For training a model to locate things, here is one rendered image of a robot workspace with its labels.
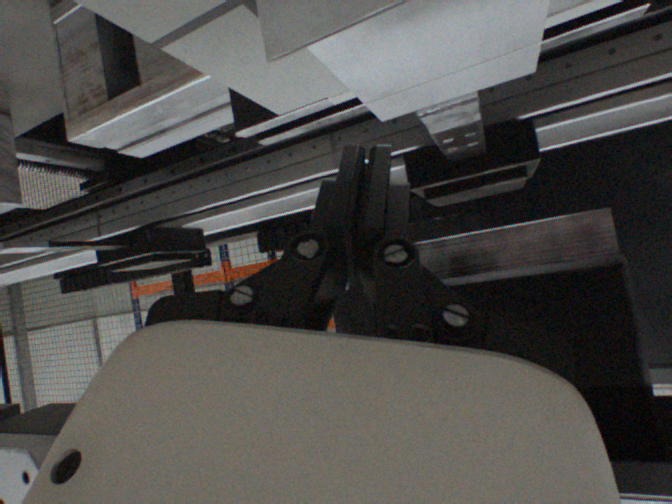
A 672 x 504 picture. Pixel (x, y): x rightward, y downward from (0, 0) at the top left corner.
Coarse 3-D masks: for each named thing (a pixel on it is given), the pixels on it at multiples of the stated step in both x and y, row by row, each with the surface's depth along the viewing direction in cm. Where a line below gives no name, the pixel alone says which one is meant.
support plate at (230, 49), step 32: (96, 0) 10; (128, 0) 11; (160, 0) 11; (192, 0) 11; (224, 0) 11; (576, 0) 14; (160, 32) 12; (192, 32) 12; (224, 32) 13; (256, 32) 13; (192, 64) 14; (224, 64) 15; (256, 64) 15; (288, 64) 15; (320, 64) 16; (256, 96) 18; (288, 96) 18; (320, 96) 19
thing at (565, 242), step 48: (432, 240) 19; (480, 240) 18; (528, 240) 17; (576, 240) 16; (480, 288) 17; (528, 288) 16; (576, 288) 15; (624, 288) 15; (576, 336) 16; (624, 336) 15; (576, 384) 16; (624, 384) 15; (624, 432) 15
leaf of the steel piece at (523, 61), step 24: (528, 48) 17; (456, 72) 18; (480, 72) 19; (504, 72) 19; (528, 72) 19; (384, 96) 20; (408, 96) 20; (432, 96) 20; (456, 96) 21; (384, 120) 23
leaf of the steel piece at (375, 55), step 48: (288, 0) 11; (336, 0) 10; (384, 0) 10; (432, 0) 13; (480, 0) 13; (528, 0) 13; (288, 48) 11; (336, 48) 14; (384, 48) 15; (432, 48) 16; (480, 48) 16
